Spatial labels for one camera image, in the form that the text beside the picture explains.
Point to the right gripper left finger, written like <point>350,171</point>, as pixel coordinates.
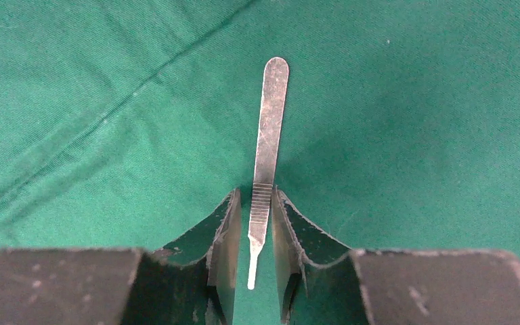
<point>190,280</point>

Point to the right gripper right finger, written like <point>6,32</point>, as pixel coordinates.
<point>323,281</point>

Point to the steel scalpel handle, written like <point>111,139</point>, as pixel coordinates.
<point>273,97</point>

